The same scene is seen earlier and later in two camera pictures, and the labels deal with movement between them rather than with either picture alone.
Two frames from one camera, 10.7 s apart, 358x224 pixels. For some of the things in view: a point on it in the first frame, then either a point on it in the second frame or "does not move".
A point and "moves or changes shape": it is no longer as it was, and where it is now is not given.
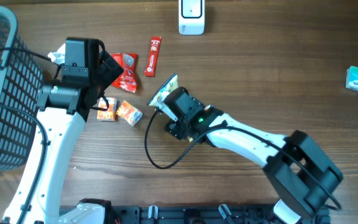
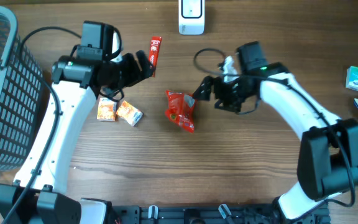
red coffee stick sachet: (153, 56) does not move
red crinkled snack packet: (127, 80) moves or changes shape
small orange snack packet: (130, 113) does not move
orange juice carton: (109, 114) does not move
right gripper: (177, 128) to (223, 92)
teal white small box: (355, 78) does not move
